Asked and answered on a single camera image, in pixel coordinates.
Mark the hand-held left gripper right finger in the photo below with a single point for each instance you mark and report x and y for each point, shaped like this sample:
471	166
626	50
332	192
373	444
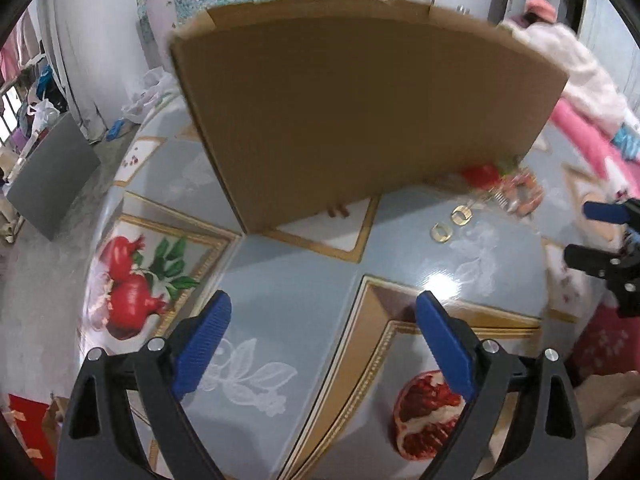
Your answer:
445	340

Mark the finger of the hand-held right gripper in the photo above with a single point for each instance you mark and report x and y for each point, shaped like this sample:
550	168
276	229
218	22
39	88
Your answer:
600	267
602	211

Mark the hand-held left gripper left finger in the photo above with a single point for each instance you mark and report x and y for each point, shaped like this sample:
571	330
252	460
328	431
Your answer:
202	340

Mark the gold hoop earring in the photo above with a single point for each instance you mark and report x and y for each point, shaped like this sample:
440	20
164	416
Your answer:
441	239
460	223

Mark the brown cardboard box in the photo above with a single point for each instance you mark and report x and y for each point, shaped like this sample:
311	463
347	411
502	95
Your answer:
350	110

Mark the pink floral blanket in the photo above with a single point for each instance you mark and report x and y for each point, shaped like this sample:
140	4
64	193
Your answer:
585	140

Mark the person's beige trousers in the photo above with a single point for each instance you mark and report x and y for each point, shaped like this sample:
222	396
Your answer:
610	405

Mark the white fleece blanket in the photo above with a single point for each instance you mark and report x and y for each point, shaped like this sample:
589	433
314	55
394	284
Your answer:
570	65

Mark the red box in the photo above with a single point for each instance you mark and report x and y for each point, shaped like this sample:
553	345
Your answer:
30	425

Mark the white plastic bag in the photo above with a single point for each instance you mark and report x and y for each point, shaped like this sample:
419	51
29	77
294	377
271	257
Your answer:
150	90
42	115

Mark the pale pink board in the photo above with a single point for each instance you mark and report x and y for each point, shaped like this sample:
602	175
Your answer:
162	12

